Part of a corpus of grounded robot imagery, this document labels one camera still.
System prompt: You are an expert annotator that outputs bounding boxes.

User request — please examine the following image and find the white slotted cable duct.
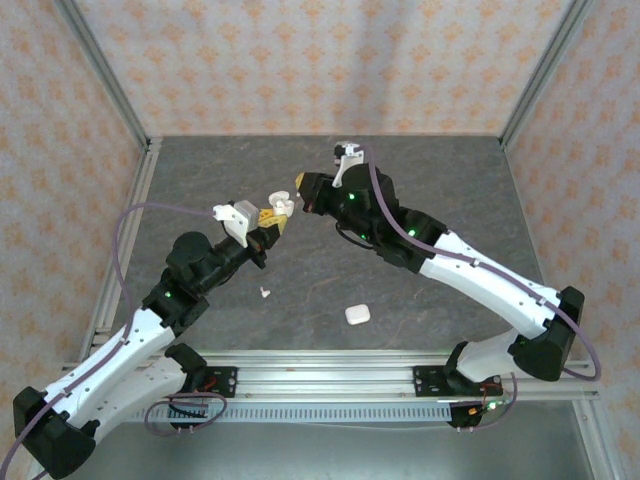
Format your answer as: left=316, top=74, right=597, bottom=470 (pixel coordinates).
left=149, top=403, right=454, bottom=425

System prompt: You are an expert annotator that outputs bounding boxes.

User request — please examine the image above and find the aluminium frame rail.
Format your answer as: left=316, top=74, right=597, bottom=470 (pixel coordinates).
left=74, top=137, right=164, bottom=361
left=572, top=397, right=619, bottom=480

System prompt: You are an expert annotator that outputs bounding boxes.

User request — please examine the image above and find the small green LED board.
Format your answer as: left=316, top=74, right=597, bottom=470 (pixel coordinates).
left=467, top=399, right=507, bottom=417

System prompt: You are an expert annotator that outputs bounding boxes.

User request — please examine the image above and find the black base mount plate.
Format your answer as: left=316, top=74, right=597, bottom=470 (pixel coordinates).
left=197, top=366, right=239, bottom=400
left=412, top=366, right=501, bottom=397

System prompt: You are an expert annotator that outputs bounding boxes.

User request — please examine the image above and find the aluminium frame post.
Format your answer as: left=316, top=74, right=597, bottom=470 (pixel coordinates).
left=499, top=0, right=596, bottom=151
left=52, top=0, right=154, bottom=154

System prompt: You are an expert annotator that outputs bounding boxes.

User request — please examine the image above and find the wide aluminium base rail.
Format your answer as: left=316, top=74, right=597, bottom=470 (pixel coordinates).
left=59, top=349, right=601, bottom=401

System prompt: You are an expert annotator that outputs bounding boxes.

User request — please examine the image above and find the small white rounded box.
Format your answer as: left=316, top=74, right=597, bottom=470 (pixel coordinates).
left=344, top=303, right=372, bottom=328

